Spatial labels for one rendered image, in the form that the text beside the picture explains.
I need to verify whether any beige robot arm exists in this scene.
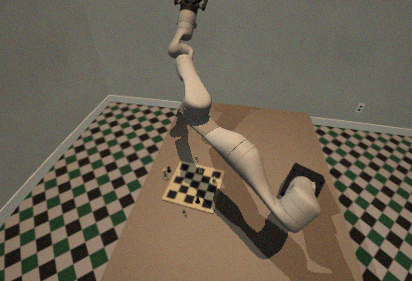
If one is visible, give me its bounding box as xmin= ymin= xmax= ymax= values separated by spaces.
xmin=168 ymin=10 xmax=321 ymax=233

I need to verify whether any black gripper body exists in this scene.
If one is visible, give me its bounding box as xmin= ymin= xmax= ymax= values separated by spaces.
xmin=179 ymin=0 xmax=199 ymax=16

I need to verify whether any chessboard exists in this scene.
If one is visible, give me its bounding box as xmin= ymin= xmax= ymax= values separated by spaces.
xmin=162 ymin=161 xmax=225 ymax=214

